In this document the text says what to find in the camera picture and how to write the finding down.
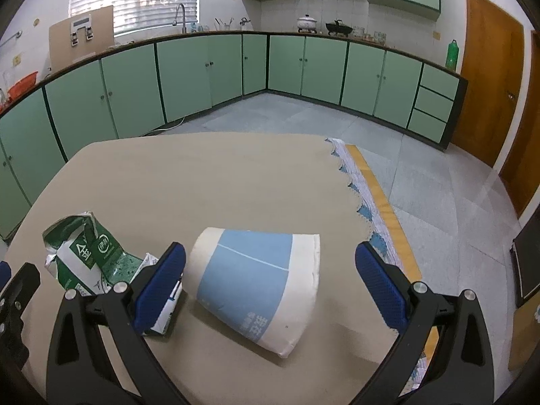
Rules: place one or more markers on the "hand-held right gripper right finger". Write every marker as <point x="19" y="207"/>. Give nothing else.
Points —
<point x="379" y="289"/>

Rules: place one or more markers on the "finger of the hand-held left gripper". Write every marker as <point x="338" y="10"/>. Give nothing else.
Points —
<point x="19" y="291"/>
<point x="4" y="272"/>

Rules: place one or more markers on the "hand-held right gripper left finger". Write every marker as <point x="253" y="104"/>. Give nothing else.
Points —
<point x="162" y="282"/>

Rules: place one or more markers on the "white blue paper cup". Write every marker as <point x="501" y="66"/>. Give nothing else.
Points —
<point x="253" y="278"/>

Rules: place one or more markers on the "crushed green milk carton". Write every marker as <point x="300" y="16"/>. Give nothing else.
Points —
<point x="80" y="253"/>

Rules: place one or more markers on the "yellow underlay cloth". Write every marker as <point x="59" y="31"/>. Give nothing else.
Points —
<point x="379" y="194"/>

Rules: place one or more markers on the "white blue lace cloth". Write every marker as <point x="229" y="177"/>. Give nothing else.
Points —
<point x="358" y="185"/>

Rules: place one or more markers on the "beige tablecloth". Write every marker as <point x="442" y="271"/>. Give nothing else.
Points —
<point x="211" y="177"/>

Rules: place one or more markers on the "black square seat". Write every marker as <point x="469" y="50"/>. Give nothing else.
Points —
<point x="529" y="261"/>

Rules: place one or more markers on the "red plastic basin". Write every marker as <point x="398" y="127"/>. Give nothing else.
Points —
<point x="23" y="86"/>

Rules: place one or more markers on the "clear plastic jug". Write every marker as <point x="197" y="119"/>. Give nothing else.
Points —
<point x="6" y="84"/>

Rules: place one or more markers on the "green lower kitchen cabinets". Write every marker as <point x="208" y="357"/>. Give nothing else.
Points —
<point x="320" y="67"/>

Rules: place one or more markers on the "steel towel bar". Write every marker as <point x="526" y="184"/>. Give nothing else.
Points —
<point x="10" y="39"/>

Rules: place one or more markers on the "green bottle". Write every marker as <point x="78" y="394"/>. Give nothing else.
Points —
<point x="452" y="57"/>

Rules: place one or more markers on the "wooden door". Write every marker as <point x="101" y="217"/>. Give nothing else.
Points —
<point x="489" y="71"/>

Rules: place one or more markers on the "glass jar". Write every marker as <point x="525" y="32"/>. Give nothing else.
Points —
<point x="359" y="32"/>
<point x="379" y="38"/>

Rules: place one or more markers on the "brown cardboard box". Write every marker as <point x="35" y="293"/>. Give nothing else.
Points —
<point x="97" y="38"/>

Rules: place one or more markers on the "black wok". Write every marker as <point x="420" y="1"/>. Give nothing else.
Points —
<point x="338" y="28"/>

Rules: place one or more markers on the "utensil holder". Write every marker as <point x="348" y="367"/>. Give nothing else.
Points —
<point x="223" y="26"/>

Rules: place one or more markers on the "small steel teapot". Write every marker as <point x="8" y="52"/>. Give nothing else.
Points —
<point x="244" y="21"/>

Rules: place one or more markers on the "white cooking pot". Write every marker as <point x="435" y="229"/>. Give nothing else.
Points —
<point x="307" y="24"/>

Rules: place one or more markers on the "steel kitchen faucet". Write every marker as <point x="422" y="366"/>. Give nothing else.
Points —
<point x="180" y="8"/>

